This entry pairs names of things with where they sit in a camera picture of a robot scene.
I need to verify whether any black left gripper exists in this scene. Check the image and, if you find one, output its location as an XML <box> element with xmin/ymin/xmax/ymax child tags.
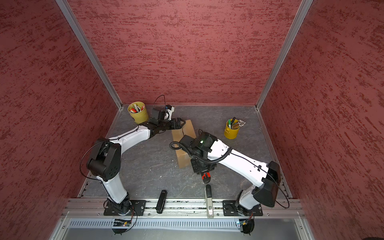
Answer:
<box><xmin>158</xmin><ymin>118</ymin><xmax>186</xmax><ymax>131</ymax></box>

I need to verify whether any yellow pencil cup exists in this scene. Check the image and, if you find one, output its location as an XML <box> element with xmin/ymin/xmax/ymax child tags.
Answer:
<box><xmin>224</xmin><ymin>119</ymin><xmax>240</xmax><ymax>140</ymax></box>

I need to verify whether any aluminium corner post right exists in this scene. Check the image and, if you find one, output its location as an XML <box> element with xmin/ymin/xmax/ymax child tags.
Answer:
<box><xmin>255</xmin><ymin>0</ymin><xmax>313</xmax><ymax>111</ymax></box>

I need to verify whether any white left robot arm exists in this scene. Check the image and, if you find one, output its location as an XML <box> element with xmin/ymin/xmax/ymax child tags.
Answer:
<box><xmin>87</xmin><ymin>105</ymin><xmax>186</xmax><ymax>216</ymax></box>

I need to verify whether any circuit board with wires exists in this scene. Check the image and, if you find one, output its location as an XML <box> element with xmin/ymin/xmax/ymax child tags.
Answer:
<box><xmin>112</xmin><ymin>219</ymin><xmax>132</xmax><ymax>235</ymax></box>
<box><xmin>238</xmin><ymin>219</ymin><xmax>255</xmax><ymax>235</ymax></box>

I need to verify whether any black handle on rail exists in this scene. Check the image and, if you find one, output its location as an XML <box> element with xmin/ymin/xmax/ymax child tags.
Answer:
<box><xmin>156</xmin><ymin>190</ymin><xmax>168</xmax><ymax>214</ymax></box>

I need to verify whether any left circuit board with wires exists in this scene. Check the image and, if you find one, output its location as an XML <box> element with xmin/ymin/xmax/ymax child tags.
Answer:
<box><xmin>112</xmin><ymin>219</ymin><xmax>132</xmax><ymax>235</ymax></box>

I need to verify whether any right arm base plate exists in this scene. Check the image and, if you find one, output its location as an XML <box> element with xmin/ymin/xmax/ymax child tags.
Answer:
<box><xmin>223</xmin><ymin>200</ymin><xmax>263</xmax><ymax>217</ymax></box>

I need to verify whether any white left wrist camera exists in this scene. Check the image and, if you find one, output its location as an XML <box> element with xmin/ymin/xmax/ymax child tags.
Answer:
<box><xmin>165</xmin><ymin>105</ymin><xmax>175</xmax><ymax>121</ymax></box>

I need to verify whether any red black utility knife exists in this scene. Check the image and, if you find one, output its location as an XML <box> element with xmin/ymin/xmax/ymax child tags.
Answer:
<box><xmin>201</xmin><ymin>172</ymin><xmax>211</xmax><ymax>184</ymax></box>

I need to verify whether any aluminium front rail frame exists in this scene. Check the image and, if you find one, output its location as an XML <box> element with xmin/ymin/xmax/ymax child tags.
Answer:
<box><xmin>51</xmin><ymin>198</ymin><xmax>314</xmax><ymax>240</ymax></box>

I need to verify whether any right circuit board with wires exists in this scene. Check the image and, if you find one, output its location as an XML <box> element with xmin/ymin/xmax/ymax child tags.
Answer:
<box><xmin>238</xmin><ymin>219</ymin><xmax>255</xmax><ymax>235</ymax></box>

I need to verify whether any aluminium corner post left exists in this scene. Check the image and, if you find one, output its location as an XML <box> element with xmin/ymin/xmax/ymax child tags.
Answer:
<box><xmin>56</xmin><ymin>0</ymin><xmax>124</xmax><ymax>112</ymax></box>

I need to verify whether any yellow-green pen holder cup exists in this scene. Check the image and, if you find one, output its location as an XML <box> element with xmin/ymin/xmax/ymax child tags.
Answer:
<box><xmin>128</xmin><ymin>102</ymin><xmax>149</xmax><ymax>125</ymax></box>

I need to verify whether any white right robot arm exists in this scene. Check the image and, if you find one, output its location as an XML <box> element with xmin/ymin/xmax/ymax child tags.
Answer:
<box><xmin>170</xmin><ymin>132</ymin><xmax>281</xmax><ymax>210</ymax></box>

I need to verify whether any aluminium corner post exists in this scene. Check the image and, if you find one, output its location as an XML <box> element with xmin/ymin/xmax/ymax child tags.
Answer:
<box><xmin>56</xmin><ymin>0</ymin><xmax>124</xmax><ymax>112</ymax></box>
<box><xmin>255</xmin><ymin>0</ymin><xmax>313</xmax><ymax>111</ymax></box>

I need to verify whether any coloured pencils bundle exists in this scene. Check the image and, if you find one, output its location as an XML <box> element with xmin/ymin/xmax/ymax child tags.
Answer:
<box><xmin>233</xmin><ymin>120</ymin><xmax>246</xmax><ymax>129</ymax></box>

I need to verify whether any silver latch with black handle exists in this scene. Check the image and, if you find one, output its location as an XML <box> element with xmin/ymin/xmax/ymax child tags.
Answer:
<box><xmin>205</xmin><ymin>185</ymin><xmax>214</xmax><ymax>219</ymax></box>

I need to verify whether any brown cardboard express box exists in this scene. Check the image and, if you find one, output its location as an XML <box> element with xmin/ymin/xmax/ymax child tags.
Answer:
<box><xmin>171</xmin><ymin>119</ymin><xmax>197</xmax><ymax>169</ymax></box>

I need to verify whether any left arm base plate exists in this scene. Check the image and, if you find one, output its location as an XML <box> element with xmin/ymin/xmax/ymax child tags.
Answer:
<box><xmin>103</xmin><ymin>199</ymin><xmax>147</xmax><ymax>217</ymax></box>

